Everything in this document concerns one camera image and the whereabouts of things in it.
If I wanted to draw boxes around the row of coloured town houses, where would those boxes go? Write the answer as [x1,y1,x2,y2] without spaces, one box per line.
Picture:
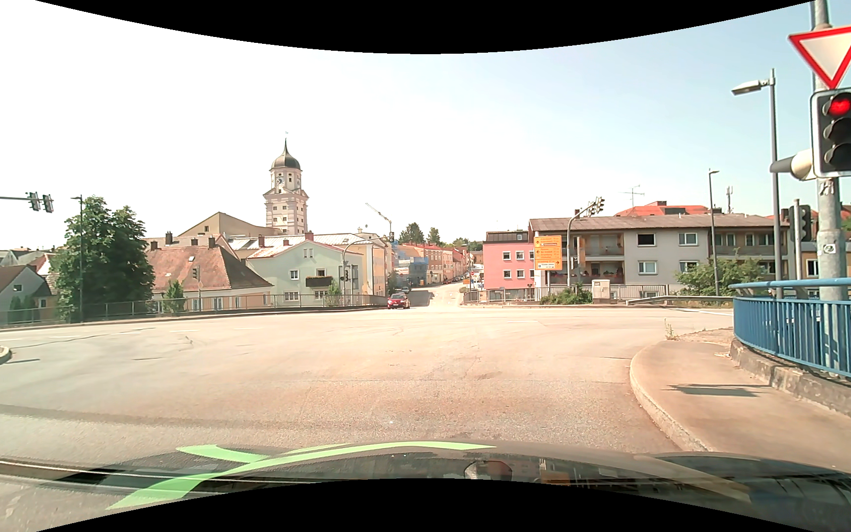
[393,244,471,288]

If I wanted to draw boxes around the construction crane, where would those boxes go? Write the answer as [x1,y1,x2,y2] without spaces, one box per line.
[365,202,394,242]

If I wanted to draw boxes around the pink building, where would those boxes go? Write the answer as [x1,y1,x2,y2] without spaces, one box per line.
[482,231,537,292]

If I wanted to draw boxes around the pale green gabled house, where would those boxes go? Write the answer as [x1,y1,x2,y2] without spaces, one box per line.
[245,238,367,305]

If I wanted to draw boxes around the yellow direction sign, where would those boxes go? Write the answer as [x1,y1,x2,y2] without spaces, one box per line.
[532,235,564,291]

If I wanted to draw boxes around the grey asphalt road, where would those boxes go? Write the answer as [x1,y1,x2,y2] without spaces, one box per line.
[0,284,735,481]

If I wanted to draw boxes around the green bushes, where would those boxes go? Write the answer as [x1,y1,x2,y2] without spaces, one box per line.
[539,285,595,306]

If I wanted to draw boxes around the church tower with dark dome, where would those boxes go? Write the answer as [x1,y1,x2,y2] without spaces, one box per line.
[263,137,310,236]

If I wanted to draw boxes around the pale metal railing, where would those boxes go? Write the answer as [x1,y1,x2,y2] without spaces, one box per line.
[462,284,672,304]

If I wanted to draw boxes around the car's own bonnet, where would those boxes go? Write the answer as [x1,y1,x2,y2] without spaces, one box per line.
[0,440,851,532]

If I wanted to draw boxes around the house with brown tiled roof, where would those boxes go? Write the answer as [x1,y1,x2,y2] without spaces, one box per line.
[146,235,274,311]

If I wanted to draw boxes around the grey building with brown roof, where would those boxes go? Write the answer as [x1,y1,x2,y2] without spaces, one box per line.
[528,213,792,291]

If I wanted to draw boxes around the grey metal railing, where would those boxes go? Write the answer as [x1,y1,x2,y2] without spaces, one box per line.
[0,293,390,331]

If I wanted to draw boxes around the large green tree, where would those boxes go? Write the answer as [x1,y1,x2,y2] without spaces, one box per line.
[52,196,156,322]

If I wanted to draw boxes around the grey paved pavement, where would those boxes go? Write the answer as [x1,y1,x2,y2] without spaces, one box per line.
[629,328,851,486]

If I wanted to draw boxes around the blue metal railing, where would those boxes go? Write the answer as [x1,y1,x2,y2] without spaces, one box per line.
[728,276,851,391]

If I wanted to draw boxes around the traffic light with give-way sign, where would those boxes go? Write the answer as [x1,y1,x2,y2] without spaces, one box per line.
[770,0,851,370]

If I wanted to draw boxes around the thin lamp post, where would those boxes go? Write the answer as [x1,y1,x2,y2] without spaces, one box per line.
[708,169,721,298]

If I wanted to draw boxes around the dark lamp post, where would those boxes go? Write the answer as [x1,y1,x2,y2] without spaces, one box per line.
[71,195,85,323]

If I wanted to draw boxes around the grey street lamp post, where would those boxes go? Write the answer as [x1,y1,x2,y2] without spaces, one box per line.
[731,69,784,299]

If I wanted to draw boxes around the small traffic light on post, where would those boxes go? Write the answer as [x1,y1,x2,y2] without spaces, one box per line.
[787,198,814,282]

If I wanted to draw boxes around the concrete kerb wall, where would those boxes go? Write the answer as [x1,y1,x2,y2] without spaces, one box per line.
[728,338,851,437]

